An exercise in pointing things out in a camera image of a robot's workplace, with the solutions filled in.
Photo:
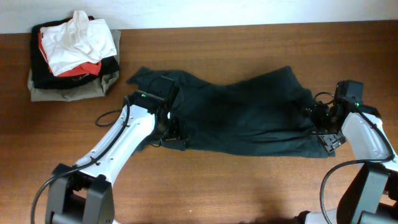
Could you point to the black folded garment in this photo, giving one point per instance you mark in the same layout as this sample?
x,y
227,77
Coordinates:
x,y
43,78

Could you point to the grey folded garment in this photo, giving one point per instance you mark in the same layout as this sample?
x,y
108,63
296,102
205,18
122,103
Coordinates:
x,y
93,89

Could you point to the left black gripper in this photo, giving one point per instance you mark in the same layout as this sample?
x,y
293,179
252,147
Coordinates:
x,y
173,143

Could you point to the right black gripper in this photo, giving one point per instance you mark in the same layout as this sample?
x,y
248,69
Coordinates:
x,y
331,141

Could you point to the dark green t-shirt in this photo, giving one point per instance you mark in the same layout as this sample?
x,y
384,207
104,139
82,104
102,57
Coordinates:
x,y
261,116

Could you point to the white folded garment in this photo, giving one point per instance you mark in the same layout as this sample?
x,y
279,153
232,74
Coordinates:
x,y
77,41

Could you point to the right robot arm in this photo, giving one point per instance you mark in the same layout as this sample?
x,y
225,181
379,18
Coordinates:
x,y
347,119

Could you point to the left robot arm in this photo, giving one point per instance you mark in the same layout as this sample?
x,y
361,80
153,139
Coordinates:
x,y
83,193

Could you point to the red folded garment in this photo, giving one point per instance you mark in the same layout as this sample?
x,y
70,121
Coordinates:
x,y
81,69

